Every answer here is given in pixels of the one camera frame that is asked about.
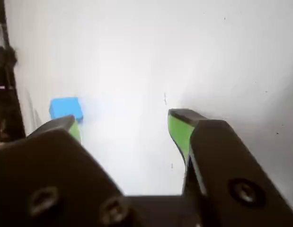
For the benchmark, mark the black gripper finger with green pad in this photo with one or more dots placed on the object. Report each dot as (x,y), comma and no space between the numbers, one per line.
(42,170)
(226,170)

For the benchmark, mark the blue lego block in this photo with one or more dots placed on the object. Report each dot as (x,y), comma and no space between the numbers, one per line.
(64,107)

